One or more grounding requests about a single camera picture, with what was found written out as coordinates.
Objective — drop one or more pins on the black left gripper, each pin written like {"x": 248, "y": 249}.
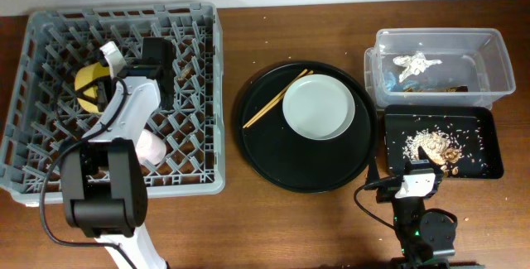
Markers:
{"x": 109, "y": 85}

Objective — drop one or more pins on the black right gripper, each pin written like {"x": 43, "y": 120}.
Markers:
{"x": 387, "y": 190}

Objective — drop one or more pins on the yellow bowl with food scraps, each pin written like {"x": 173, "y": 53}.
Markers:
{"x": 85, "y": 75}

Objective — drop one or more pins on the pink plastic cup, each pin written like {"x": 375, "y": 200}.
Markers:
{"x": 150, "y": 148}

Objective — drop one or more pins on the white napkin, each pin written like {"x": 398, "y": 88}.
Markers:
{"x": 413, "y": 65}

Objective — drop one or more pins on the grey round plate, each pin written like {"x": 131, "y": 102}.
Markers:
{"x": 319, "y": 107}

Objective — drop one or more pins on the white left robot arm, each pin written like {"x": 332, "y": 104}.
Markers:
{"x": 103, "y": 189}

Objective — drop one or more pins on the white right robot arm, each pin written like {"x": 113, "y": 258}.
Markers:
{"x": 426, "y": 236}

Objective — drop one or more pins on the grey plastic dishwasher rack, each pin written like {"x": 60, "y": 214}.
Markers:
{"x": 44, "y": 111}

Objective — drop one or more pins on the clear plastic waste bin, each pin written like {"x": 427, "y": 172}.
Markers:
{"x": 475, "y": 57}

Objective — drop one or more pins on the rice and food scraps pile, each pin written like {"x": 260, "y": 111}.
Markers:
{"x": 440, "y": 147}

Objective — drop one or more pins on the black rectangular bin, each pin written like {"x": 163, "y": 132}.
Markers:
{"x": 472, "y": 127}

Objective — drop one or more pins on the food scraps in clear bin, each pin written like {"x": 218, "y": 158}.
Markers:
{"x": 455, "y": 89}

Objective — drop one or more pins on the round black tray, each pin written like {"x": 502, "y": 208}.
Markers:
{"x": 286, "y": 159}

